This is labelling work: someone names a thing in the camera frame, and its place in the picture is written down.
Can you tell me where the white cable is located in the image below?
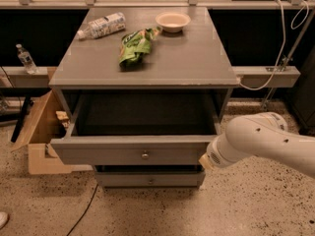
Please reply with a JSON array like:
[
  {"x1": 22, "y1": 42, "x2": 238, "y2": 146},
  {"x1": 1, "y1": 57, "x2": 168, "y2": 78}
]
[{"x1": 237, "y1": 0, "x2": 311, "y2": 91}]

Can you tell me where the white shoe tip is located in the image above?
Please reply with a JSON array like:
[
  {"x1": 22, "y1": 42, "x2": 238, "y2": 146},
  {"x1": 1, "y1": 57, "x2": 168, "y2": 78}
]
[{"x1": 0, "y1": 211, "x2": 9, "y2": 229}]

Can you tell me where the grey drawer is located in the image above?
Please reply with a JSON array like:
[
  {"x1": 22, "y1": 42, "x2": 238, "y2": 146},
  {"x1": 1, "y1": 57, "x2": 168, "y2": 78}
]
[
  {"x1": 51, "y1": 89, "x2": 218, "y2": 165},
  {"x1": 95, "y1": 165, "x2": 205, "y2": 188}
]

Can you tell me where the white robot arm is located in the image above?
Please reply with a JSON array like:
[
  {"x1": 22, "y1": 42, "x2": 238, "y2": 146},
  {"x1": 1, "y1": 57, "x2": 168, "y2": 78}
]
[{"x1": 199, "y1": 112, "x2": 315, "y2": 178}]

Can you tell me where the grey lower drawer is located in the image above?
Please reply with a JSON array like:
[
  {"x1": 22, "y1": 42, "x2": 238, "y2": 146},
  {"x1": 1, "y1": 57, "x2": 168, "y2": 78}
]
[{"x1": 95, "y1": 165, "x2": 205, "y2": 188}]

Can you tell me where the brown cardboard box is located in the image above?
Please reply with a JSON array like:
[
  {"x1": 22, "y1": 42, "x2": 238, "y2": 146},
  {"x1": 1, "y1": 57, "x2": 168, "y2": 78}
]
[{"x1": 12, "y1": 89, "x2": 73, "y2": 175}]

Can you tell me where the metal tripod rod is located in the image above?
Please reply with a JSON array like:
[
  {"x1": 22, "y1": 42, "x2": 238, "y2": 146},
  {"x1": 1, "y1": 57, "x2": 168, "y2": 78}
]
[{"x1": 260, "y1": 7, "x2": 315, "y2": 111}]

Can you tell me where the white paper bowl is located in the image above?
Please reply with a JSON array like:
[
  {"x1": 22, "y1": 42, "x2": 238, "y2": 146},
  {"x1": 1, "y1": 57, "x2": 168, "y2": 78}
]
[{"x1": 156, "y1": 12, "x2": 191, "y2": 33}]

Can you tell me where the black stand leg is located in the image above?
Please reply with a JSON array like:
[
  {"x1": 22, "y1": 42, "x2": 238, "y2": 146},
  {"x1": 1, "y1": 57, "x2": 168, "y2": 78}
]
[{"x1": 11, "y1": 95, "x2": 32, "y2": 143}]

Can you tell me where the black floor cable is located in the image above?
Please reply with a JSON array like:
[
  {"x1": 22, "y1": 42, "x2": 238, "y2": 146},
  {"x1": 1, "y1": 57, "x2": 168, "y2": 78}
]
[{"x1": 65, "y1": 184, "x2": 99, "y2": 236}]

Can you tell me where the round metal drawer knob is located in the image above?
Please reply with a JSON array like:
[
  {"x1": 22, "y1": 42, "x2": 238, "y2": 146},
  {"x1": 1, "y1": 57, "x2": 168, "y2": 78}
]
[{"x1": 141, "y1": 150, "x2": 150, "y2": 159}]

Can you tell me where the metal railing shelf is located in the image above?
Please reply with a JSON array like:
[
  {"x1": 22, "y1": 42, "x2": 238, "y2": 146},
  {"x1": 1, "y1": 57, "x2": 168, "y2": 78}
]
[{"x1": 0, "y1": 66, "x2": 300, "y2": 88}]

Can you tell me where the green chip bag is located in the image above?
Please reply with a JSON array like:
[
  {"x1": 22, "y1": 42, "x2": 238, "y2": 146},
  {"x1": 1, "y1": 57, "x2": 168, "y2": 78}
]
[{"x1": 119, "y1": 27, "x2": 161, "y2": 68}]

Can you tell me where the grey wooden cabinet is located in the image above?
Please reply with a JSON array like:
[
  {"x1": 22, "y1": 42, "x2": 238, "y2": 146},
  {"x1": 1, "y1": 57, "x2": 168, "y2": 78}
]
[{"x1": 48, "y1": 6, "x2": 241, "y2": 189}]

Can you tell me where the small upright water bottle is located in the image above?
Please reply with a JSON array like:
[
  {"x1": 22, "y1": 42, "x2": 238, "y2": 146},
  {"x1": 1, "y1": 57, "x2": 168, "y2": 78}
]
[{"x1": 16, "y1": 44, "x2": 38, "y2": 75}]

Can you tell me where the grey top drawer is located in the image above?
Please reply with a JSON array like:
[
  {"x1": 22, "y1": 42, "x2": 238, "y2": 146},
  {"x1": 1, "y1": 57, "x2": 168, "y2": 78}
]
[{"x1": 51, "y1": 89, "x2": 218, "y2": 165}]

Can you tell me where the clear plastic bottle lying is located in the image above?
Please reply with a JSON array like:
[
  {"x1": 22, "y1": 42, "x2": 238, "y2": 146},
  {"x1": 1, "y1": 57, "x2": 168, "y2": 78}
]
[{"x1": 77, "y1": 12, "x2": 126, "y2": 39}]

